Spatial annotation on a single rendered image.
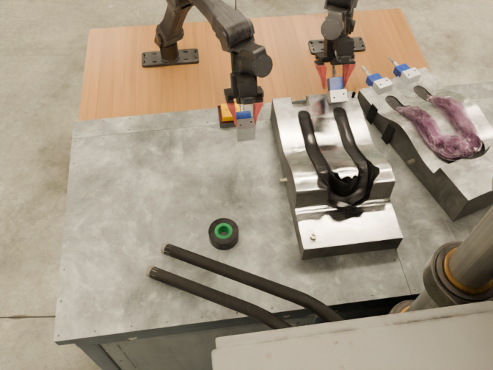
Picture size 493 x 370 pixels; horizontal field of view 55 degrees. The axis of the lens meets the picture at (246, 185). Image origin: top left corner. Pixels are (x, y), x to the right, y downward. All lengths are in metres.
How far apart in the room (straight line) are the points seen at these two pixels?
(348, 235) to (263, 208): 0.25
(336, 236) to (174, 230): 0.43
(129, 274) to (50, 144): 1.53
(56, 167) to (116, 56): 0.94
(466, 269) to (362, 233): 0.57
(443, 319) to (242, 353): 0.20
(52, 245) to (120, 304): 1.13
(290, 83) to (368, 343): 1.26
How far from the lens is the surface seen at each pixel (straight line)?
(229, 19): 1.23
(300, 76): 1.69
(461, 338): 0.53
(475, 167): 1.42
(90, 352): 1.43
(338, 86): 1.47
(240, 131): 1.30
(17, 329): 2.23
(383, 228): 1.28
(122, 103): 1.63
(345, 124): 1.44
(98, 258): 1.32
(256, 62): 1.18
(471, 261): 0.71
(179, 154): 1.45
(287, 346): 0.49
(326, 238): 1.24
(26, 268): 2.33
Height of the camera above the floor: 1.94
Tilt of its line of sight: 56 degrees down
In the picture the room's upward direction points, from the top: straight up
